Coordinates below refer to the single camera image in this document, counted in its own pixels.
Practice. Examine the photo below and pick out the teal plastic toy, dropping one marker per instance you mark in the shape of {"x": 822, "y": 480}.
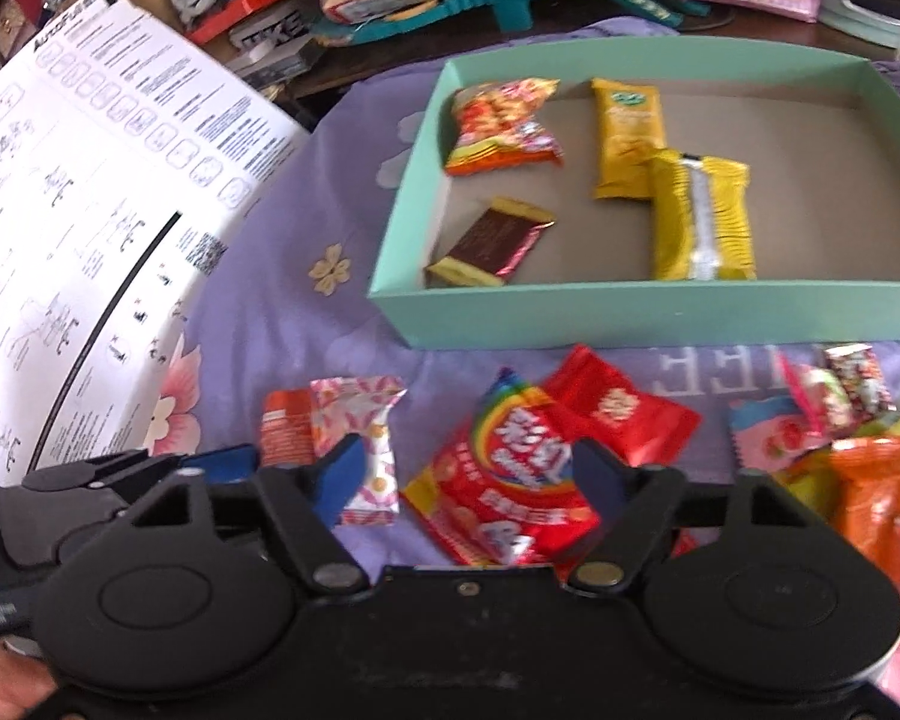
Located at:
{"x": 514, "y": 11}

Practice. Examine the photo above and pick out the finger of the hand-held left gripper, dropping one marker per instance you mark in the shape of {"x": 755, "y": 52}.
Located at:
{"x": 229, "y": 463}

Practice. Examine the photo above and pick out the person's left hand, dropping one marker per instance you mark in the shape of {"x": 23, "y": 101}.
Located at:
{"x": 4, "y": 682}

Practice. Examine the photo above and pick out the pink white patterned candy packet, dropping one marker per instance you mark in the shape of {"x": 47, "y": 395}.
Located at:
{"x": 371, "y": 420}

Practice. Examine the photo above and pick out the teal cardboard box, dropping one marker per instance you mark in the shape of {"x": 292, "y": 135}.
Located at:
{"x": 645, "y": 311}

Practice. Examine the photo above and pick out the small red orange packet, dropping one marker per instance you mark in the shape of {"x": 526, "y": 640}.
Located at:
{"x": 283, "y": 424}

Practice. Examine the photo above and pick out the small red packet white logo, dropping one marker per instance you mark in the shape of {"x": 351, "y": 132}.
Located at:
{"x": 619, "y": 405}

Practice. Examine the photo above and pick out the brown chocolate wafer packet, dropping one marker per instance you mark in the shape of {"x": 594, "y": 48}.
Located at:
{"x": 491, "y": 244}

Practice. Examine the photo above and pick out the white printed cardboard box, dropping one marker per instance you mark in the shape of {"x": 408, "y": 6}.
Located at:
{"x": 82, "y": 240}

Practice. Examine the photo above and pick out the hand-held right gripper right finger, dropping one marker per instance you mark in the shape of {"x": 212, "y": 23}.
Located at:
{"x": 594, "y": 471}

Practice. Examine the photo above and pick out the red rainbow candy packet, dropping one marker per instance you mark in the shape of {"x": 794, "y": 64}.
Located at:
{"x": 495, "y": 499}

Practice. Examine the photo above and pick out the small multicoloured candy packet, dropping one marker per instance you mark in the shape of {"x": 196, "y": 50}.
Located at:
{"x": 859, "y": 379}

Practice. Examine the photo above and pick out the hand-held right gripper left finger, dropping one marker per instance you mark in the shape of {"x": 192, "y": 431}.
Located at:
{"x": 339, "y": 481}

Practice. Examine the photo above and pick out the yellow snack bar packet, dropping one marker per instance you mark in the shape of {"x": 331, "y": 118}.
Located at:
{"x": 628, "y": 139}

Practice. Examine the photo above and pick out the black box white lettering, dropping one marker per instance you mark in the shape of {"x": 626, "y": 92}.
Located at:
{"x": 274, "y": 45}

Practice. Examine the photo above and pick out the pink green candy packet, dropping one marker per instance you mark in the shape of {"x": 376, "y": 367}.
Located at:
{"x": 817, "y": 397}

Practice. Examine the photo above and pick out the pink strawberry candy packet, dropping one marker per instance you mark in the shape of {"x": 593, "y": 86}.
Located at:
{"x": 765, "y": 442}

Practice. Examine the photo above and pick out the yellow silver-seam biscuit packet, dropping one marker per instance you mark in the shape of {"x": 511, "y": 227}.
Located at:
{"x": 709, "y": 221}

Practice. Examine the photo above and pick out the purple floral blanket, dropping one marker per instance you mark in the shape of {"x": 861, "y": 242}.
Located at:
{"x": 285, "y": 315}

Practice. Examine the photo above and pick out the orange red snack packet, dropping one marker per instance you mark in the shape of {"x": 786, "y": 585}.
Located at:
{"x": 499, "y": 127}

